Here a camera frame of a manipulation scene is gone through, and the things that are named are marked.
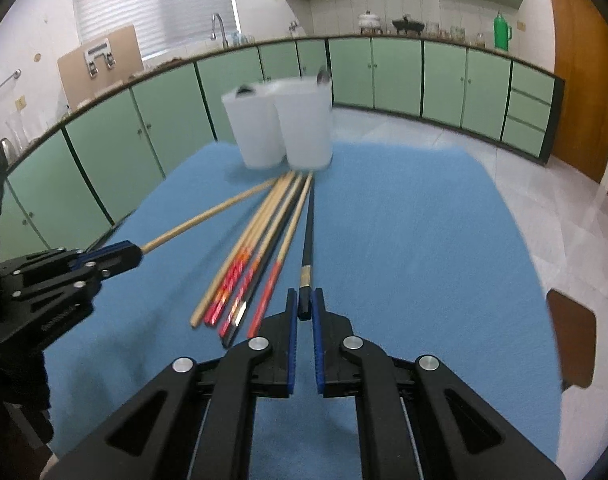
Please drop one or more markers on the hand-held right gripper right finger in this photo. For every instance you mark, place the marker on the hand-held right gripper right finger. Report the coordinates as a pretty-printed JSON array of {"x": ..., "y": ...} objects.
[{"x": 318, "y": 360}]

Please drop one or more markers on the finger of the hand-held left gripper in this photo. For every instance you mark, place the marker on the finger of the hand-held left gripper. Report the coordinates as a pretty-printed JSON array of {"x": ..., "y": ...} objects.
[
  {"x": 118, "y": 262},
  {"x": 43, "y": 262}
]

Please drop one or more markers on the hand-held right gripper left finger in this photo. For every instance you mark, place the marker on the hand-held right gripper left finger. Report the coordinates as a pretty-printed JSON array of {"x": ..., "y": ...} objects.
[{"x": 292, "y": 360}]

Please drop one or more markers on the red patterned chopstick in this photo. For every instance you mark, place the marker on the red patterned chopstick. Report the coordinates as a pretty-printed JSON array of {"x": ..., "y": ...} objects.
[
  {"x": 238, "y": 290},
  {"x": 223, "y": 292}
]

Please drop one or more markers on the plain wooden chopstick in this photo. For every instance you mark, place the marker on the plain wooden chopstick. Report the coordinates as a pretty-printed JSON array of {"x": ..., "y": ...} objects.
[{"x": 208, "y": 214}]

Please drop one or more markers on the bundle of red-ended chopsticks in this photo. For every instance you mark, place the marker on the bundle of red-ended chopsticks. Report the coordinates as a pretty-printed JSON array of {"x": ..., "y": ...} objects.
[{"x": 234, "y": 260}]

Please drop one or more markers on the white utensil holder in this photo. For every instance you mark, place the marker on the white utensil holder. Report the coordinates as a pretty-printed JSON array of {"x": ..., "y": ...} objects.
[{"x": 304, "y": 130}]

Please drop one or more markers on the steel electric kettle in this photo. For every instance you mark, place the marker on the steel electric kettle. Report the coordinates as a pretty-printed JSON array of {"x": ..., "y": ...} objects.
[{"x": 4, "y": 147}]

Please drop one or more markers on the blue mat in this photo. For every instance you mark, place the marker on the blue mat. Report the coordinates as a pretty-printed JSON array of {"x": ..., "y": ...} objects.
[{"x": 409, "y": 260}]

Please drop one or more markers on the clear glass pitcher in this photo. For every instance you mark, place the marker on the clear glass pitcher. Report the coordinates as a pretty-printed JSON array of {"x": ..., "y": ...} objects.
[{"x": 16, "y": 130}]

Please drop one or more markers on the long green base cabinets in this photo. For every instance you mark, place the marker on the long green base cabinets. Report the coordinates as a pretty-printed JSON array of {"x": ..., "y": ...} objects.
[{"x": 173, "y": 110}]

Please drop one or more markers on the brown panel water purifier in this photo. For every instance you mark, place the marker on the brown panel water purifier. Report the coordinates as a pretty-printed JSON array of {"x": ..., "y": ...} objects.
[{"x": 78, "y": 80}]

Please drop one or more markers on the dark spoon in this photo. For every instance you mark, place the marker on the dark spoon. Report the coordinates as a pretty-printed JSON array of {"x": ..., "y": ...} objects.
[{"x": 244, "y": 91}]

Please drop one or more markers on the white window blind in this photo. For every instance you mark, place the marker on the white window blind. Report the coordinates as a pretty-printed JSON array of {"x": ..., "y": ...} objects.
[{"x": 158, "y": 5}]

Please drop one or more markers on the chrome kitchen faucet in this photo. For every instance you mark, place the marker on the chrome kitchen faucet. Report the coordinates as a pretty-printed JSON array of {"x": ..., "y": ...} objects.
[{"x": 217, "y": 15}]

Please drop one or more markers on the silver spoon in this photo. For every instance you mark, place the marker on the silver spoon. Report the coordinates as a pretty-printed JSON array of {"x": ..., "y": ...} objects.
[{"x": 323, "y": 78}]

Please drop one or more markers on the small chrome tap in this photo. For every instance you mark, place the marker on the small chrome tap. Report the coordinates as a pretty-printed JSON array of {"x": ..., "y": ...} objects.
[{"x": 294, "y": 27}]

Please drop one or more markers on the green base cabinets with drawers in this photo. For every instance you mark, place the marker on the green base cabinets with drawers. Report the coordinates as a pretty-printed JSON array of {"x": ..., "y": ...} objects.
[{"x": 394, "y": 75}]

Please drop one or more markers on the white cooking pot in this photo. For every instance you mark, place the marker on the white cooking pot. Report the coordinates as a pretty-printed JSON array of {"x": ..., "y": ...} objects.
[{"x": 370, "y": 21}]

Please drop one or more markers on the black wok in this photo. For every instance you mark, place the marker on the black wok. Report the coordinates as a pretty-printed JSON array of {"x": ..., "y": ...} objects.
[{"x": 408, "y": 24}]

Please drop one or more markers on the stack of bowls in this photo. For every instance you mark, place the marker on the stack of bowls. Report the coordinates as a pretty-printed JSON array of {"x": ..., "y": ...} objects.
[{"x": 432, "y": 30}]

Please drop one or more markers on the patterned container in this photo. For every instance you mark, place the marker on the patterned container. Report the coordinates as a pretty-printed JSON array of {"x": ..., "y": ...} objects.
[{"x": 456, "y": 34}]

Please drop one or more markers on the glass jar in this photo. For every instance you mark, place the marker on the glass jar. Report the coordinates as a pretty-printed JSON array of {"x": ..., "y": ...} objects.
[{"x": 479, "y": 39}]

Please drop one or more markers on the green thermos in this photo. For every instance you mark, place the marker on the green thermos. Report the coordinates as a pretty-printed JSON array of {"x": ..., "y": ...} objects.
[{"x": 501, "y": 35}]

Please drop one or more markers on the wooden door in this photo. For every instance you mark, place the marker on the wooden door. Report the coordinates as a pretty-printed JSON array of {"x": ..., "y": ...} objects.
[{"x": 579, "y": 85}]

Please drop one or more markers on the yellowed wall socket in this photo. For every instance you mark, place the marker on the yellowed wall socket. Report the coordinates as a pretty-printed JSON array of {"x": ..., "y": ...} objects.
[{"x": 21, "y": 103}]

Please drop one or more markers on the metal towel rail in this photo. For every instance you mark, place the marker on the metal towel rail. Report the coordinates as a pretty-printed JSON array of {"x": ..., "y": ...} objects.
[{"x": 6, "y": 82}]

